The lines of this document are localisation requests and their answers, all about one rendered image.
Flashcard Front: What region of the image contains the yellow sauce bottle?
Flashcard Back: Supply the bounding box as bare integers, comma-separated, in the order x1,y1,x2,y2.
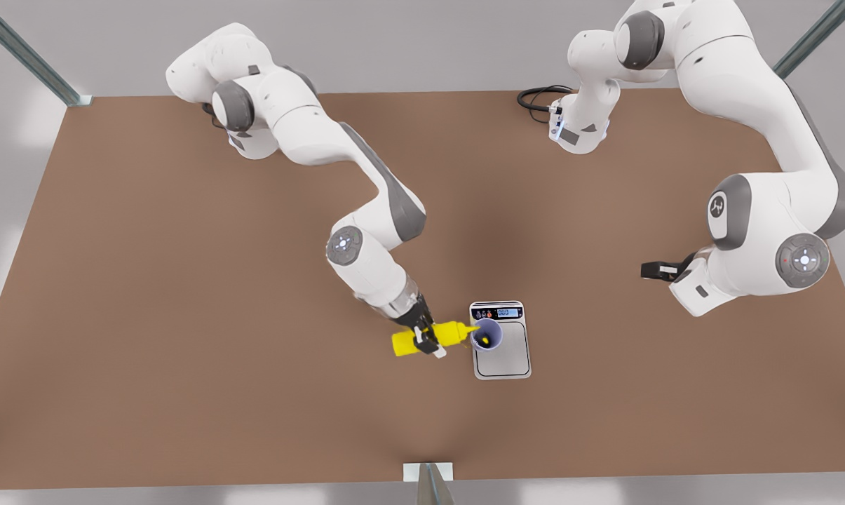
392,321,480,358

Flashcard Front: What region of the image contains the pale lilac cup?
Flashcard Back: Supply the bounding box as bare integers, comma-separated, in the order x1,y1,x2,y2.
471,319,504,351

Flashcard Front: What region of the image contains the silver digital kitchen scale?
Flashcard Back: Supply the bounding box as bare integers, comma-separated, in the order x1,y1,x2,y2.
469,301,533,380

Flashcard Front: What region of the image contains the silver frame post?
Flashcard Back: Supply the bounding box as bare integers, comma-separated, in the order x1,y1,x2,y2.
773,0,845,79
0,0,93,107
403,462,456,505

